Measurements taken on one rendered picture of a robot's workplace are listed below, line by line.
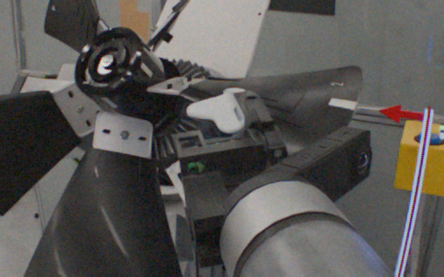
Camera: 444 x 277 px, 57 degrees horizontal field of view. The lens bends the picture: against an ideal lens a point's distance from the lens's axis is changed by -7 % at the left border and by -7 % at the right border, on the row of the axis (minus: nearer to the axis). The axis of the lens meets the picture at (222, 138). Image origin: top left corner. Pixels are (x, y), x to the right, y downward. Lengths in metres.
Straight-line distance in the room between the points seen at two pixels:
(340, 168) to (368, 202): 1.06
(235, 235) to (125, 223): 0.39
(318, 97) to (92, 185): 0.32
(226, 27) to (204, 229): 0.74
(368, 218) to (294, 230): 1.22
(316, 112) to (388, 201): 0.88
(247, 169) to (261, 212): 0.09
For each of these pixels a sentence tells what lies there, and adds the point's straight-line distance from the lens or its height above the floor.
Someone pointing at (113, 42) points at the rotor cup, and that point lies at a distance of 0.68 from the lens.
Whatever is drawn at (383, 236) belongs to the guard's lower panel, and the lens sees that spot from 1.45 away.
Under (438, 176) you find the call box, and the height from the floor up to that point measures 1.02.
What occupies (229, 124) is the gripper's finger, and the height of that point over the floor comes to 1.21.
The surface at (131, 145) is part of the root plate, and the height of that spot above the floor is 1.10.
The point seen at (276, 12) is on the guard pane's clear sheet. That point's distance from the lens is 1.34.
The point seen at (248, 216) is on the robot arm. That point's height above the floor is 1.21.
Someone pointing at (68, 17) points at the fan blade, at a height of 1.28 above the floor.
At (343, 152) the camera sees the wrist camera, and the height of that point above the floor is 1.20.
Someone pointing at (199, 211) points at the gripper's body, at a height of 1.19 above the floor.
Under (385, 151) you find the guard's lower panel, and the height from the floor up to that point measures 0.88.
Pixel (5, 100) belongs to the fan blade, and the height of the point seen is 1.15.
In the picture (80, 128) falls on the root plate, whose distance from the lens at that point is 0.75.
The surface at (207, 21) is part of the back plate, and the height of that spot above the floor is 1.25.
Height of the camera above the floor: 1.32
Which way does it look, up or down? 19 degrees down
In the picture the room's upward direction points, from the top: straight up
